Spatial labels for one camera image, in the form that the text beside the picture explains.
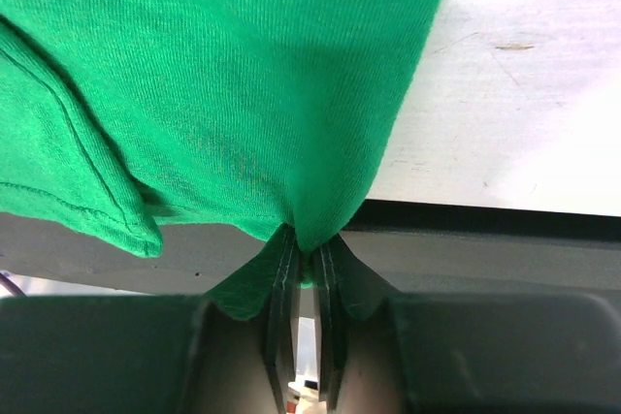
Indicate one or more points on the green t shirt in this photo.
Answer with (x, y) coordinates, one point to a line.
(121, 116)

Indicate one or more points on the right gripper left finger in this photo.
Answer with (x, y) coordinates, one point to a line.
(230, 350)

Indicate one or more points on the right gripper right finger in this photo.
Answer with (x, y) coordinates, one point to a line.
(383, 350)

